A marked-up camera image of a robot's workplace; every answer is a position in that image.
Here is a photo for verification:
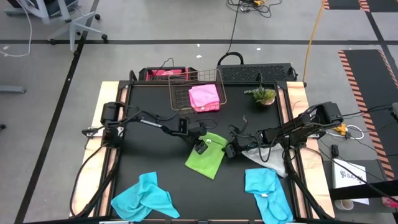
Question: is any grey waffle microfiber towel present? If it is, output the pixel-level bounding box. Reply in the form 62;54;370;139
241;143;289;179

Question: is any pink microfiber towel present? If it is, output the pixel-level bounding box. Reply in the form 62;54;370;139
188;83;221;113

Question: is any green microfiber towel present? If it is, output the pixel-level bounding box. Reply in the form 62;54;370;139
184;131;229;180

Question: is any copper wire basket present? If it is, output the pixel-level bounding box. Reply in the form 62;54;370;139
168;68;228;114

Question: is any blue towel with white label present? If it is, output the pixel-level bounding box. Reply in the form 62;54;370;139
244;167;294;224

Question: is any blue microfiber towel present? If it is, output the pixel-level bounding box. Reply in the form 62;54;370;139
110;171;181;223

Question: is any potted succulent plant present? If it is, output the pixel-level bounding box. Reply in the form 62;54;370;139
244;86;277;107

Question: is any red and black case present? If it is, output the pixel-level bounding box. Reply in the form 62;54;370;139
137;66;199;82

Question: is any black perforated case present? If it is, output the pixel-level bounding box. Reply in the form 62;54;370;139
216;63;295;83

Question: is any light wooden side board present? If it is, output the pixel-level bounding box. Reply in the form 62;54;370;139
70;81;121;217
285;81;335;218

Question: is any yellow power adapter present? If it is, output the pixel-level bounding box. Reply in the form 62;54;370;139
334;123;348;136

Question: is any white labelled box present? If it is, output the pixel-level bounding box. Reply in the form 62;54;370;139
331;157;370;205

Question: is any beige tape roll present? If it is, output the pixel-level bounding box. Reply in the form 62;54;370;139
334;198;354;211

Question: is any black orange-striped floor mat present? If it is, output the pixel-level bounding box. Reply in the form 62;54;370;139
322;0;398;13
338;49;398;181

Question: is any black flat bar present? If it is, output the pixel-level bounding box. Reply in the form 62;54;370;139
328;179;398;201

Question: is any small pink object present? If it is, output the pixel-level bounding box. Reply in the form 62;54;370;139
381;196;398;209

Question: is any white office chair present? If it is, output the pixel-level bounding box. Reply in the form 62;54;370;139
4;0;109;52

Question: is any grey desk foot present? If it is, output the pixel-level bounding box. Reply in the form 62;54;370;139
0;85;27;95

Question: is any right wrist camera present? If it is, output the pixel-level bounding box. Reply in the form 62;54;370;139
224;143;238;159

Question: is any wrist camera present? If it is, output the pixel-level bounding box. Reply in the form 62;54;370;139
193;140;209;156
224;143;238;159

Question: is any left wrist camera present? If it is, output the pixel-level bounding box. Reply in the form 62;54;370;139
193;140;209;156

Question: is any black frame strut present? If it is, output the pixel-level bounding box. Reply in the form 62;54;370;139
74;146;123;218
284;149;334;220

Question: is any black cable loop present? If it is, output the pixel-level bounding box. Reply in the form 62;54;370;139
216;51;245;67

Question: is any black hanging cable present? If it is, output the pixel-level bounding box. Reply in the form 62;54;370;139
228;0;241;54

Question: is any white cable loop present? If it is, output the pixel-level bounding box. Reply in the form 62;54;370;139
346;124;365;141

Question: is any yellow hanging cable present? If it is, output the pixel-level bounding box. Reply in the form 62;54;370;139
302;0;326;83

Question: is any black cable bundle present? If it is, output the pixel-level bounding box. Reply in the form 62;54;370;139
226;0;283;19

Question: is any white floor cable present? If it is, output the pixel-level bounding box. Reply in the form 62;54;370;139
0;0;33;58

